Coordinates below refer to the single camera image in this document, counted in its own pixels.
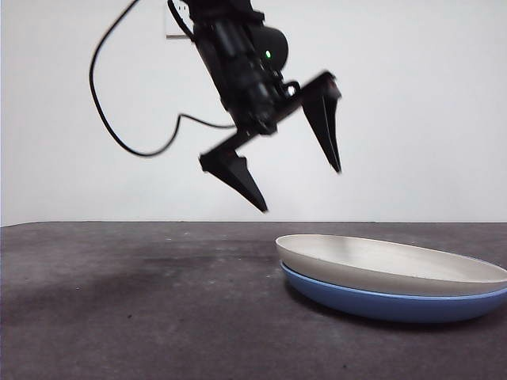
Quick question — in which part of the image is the white round plate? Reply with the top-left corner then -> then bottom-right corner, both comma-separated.
275,234 -> 507,298

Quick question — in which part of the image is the blue round plate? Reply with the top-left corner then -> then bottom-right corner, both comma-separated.
280,260 -> 507,324

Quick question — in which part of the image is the white wall socket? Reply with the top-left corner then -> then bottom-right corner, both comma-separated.
166,2 -> 196,41

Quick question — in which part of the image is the black cable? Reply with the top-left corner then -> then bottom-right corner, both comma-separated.
89,0 -> 237,157

